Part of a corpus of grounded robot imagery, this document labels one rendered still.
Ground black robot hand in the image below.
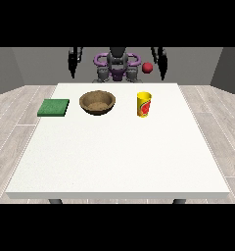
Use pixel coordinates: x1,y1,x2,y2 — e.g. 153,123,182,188
67,47,84,79
150,47,168,81

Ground small red ball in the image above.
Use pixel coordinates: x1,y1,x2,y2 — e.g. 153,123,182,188
141,62,154,75

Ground brown wooden bowl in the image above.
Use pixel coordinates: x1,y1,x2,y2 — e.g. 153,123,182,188
78,90,117,116

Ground yellow cup with melon print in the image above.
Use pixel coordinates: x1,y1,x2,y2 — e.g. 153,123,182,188
136,91,153,119

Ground green square pad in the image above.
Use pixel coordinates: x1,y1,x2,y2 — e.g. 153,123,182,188
36,98,71,118

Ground grey robot trunk purple rings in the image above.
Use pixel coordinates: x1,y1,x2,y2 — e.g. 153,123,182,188
92,47,143,83

